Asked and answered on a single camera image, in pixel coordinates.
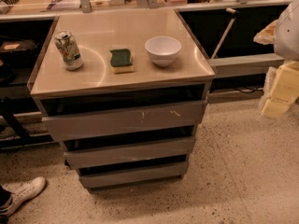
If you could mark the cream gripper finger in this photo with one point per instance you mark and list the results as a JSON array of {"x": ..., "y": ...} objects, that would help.
[{"x": 280, "y": 90}]

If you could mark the grey top drawer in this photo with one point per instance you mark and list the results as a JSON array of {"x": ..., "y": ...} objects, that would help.
[{"x": 125, "y": 120}]

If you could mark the grey drawer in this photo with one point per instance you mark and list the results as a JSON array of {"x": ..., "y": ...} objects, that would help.
[
  {"x": 136, "y": 175},
  {"x": 125, "y": 120},
  {"x": 128, "y": 153}
]

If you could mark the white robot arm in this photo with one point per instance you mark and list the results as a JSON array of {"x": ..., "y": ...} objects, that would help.
[{"x": 283, "y": 34}]

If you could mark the grey middle drawer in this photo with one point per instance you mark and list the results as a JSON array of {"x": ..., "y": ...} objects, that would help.
[{"x": 128, "y": 153}]

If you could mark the grey bottom drawer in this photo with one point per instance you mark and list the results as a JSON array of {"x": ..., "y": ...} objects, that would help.
[{"x": 136, "y": 175}]

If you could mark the grey drawer cabinet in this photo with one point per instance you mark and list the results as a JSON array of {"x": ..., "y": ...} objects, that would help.
[{"x": 94, "y": 87}]

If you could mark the white bowl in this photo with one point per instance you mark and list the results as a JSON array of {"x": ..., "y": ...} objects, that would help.
[{"x": 162, "y": 50}]

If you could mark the green yellow sponge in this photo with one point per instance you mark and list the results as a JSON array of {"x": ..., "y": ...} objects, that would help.
[{"x": 121, "y": 61}]

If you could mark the white printed drink can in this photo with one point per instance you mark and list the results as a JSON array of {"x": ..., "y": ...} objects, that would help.
[{"x": 67, "y": 45}]

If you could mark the white sneaker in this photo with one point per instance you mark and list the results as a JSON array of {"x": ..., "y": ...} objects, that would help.
[{"x": 10, "y": 201}]

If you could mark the grey metal shelf rail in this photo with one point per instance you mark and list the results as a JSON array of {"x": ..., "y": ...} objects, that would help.
[{"x": 245, "y": 65}]

